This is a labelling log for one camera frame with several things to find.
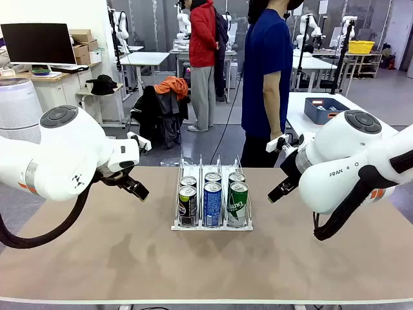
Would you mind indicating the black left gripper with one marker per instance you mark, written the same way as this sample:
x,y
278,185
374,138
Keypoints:
x,y
113,176

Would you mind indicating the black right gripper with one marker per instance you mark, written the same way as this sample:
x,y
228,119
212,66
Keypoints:
x,y
292,168

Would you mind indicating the person's right forearm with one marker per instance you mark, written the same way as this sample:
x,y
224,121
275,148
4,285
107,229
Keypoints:
x,y
274,103

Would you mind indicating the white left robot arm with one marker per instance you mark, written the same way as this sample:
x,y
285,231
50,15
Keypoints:
x,y
64,155

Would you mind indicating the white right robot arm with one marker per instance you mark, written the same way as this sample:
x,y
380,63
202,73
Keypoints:
x,y
342,161

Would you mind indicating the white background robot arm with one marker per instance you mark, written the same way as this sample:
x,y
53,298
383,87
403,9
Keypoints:
x,y
305,30
182,24
122,26
350,27

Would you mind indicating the green beverage can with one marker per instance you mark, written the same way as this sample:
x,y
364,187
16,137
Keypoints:
x,y
237,203
237,177

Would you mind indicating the clear white can dispenser rack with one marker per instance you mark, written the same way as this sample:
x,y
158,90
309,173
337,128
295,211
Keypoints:
x,y
213,227

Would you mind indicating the person's right hand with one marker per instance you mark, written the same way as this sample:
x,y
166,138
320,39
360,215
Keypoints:
x,y
276,135

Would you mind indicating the chair with black jacket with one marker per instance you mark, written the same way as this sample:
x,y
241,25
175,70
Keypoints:
x,y
151,116

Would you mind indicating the white side table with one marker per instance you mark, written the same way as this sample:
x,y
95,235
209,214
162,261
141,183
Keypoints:
x,y
297,106

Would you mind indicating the small white rolling table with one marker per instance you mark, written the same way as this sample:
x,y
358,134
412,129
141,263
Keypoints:
x,y
96,106

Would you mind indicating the person in blue Warriors shirt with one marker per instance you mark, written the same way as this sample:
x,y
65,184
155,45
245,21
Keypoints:
x,y
258,80

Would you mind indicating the wooden desk with white cabinet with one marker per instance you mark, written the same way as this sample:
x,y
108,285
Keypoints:
x,y
58,87

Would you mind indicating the white background work table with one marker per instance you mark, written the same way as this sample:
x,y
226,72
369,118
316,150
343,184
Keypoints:
x,y
145,58
306,63

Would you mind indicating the small white box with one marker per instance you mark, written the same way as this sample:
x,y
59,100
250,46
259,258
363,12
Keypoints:
x,y
95,56

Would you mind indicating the cardboard box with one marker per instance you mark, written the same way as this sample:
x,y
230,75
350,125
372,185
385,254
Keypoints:
x,y
80,35
84,47
83,58

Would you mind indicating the black tripod pole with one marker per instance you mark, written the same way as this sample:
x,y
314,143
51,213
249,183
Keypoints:
x,y
342,58

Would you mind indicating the white cylindrical air purifier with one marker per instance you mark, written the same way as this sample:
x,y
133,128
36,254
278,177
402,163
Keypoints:
x,y
16,106

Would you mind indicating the wooden shelf rack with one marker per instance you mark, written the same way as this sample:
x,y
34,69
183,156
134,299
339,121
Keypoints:
x,y
364,63

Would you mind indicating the green plate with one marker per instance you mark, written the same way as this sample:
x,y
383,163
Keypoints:
x,y
41,70

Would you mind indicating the person in dark jacket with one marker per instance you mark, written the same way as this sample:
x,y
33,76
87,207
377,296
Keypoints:
x,y
221,48

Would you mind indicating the person in red jacket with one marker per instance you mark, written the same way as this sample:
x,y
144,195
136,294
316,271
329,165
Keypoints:
x,y
201,48

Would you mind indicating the yellow plastic basket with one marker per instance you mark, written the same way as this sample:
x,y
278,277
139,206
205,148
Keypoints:
x,y
361,46

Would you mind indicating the black computer monitor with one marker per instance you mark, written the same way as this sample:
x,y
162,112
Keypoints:
x,y
38,43

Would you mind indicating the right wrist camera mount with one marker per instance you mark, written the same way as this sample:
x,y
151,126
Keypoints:
x,y
276,143

